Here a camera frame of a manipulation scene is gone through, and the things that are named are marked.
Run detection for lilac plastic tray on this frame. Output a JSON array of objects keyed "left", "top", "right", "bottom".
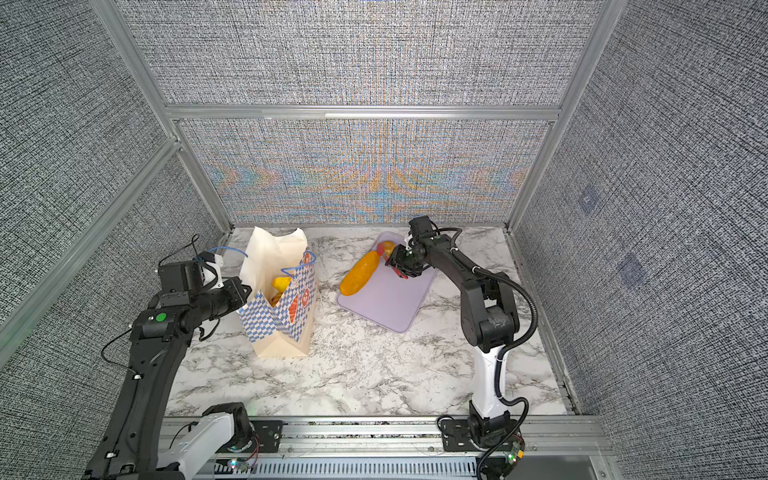
[{"left": 336, "top": 259, "right": 436, "bottom": 333}]

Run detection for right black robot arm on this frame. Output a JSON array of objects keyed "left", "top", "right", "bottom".
[{"left": 387, "top": 235, "right": 519, "bottom": 449}]

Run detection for ridged yellow spiral bread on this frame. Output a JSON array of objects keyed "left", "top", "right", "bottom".
[{"left": 269, "top": 291, "right": 283, "bottom": 307}]

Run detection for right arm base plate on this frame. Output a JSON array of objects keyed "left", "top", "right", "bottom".
[{"left": 436, "top": 416, "right": 480, "bottom": 453}]

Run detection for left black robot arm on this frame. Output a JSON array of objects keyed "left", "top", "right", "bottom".
[{"left": 82, "top": 277, "right": 251, "bottom": 479}]

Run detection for black corrugated cable conduit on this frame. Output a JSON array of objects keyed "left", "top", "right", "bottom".
[{"left": 435, "top": 226, "right": 539, "bottom": 457}]

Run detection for long orange baguette bread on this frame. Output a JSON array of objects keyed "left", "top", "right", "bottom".
[{"left": 340, "top": 241, "right": 396, "bottom": 296}]

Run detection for red kitchen tongs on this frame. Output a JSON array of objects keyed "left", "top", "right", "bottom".
[{"left": 376, "top": 240, "right": 408, "bottom": 279}]

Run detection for blue checkered paper bag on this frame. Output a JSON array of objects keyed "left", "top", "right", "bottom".
[{"left": 210, "top": 227, "right": 317, "bottom": 358}]

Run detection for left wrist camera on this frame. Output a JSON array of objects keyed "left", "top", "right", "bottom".
[{"left": 157, "top": 251, "right": 224, "bottom": 295}]

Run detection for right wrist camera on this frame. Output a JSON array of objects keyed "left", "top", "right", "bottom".
[{"left": 407, "top": 215, "right": 437, "bottom": 248}]

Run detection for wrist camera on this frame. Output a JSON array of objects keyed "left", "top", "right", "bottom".
[
  {"left": 157, "top": 251, "right": 224, "bottom": 295},
  {"left": 407, "top": 215, "right": 437, "bottom": 248}
]

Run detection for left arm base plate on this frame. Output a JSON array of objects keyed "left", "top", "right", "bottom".
[{"left": 219, "top": 420, "right": 285, "bottom": 454}]

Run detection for aluminium front rail frame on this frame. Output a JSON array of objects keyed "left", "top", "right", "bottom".
[{"left": 101, "top": 415, "right": 625, "bottom": 480}]

